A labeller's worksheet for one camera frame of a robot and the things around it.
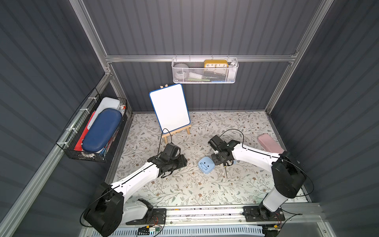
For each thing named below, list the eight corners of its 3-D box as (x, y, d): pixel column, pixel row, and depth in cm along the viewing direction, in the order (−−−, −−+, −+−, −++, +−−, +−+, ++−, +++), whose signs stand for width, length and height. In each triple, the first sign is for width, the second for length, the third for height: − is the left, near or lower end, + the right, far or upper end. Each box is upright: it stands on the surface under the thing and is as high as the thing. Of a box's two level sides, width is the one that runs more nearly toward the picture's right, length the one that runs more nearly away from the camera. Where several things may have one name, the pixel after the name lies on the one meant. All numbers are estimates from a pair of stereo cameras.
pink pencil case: (273, 157, 97) (275, 155, 95) (256, 137, 107) (257, 135, 105) (283, 152, 99) (285, 150, 97) (265, 133, 109) (267, 131, 107)
